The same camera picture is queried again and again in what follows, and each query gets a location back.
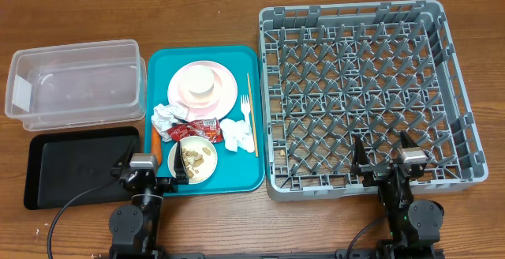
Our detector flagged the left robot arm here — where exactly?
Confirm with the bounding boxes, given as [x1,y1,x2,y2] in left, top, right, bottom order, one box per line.
[109,143,189,258]

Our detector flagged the clear plastic waste bin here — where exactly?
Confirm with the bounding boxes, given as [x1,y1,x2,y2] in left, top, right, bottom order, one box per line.
[5,39,146,131]

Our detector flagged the black rectangular tray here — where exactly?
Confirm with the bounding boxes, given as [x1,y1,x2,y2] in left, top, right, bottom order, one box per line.
[24,126,141,210]

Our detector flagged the orange carrot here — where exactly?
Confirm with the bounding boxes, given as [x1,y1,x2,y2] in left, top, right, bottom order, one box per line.
[151,126,163,166]

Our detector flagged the teal plastic serving tray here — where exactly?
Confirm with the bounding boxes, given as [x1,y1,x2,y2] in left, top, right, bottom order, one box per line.
[144,46,265,196]

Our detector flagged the white plastic fork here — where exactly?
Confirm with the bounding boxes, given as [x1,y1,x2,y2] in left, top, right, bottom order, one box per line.
[241,95,252,127]

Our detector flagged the wooden chopstick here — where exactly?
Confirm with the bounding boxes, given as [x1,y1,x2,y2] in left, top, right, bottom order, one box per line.
[247,73,259,158]

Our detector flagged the cream plastic cup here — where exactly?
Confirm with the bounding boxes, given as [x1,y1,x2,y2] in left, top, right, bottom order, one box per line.
[185,65,215,96]

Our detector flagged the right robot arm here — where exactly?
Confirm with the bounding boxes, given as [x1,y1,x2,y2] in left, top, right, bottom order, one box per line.
[346,131,444,258]

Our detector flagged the large pink plate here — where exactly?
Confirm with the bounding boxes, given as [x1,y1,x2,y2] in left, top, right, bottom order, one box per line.
[167,61,238,121]

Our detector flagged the peanut and rice scraps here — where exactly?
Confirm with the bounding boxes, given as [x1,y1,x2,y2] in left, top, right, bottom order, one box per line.
[182,147,215,181]

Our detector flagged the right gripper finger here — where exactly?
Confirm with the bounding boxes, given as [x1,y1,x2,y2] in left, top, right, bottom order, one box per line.
[352,135,369,167]
[400,130,418,148]

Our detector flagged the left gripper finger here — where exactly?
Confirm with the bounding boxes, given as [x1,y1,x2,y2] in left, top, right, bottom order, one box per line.
[117,141,137,167]
[174,141,189,185]

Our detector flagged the cream bowl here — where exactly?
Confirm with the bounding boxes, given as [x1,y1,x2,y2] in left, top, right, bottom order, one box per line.
[167,136,218,184]

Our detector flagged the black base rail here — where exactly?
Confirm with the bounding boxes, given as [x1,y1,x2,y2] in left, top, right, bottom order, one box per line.
[163,249,445,259]

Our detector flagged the grey plastic dish rack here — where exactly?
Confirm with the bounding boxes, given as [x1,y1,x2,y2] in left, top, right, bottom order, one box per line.
[259,0,488,201]

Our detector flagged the red snack wrapper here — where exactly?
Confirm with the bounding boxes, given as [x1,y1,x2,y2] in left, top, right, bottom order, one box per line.
[167,118,223,144]

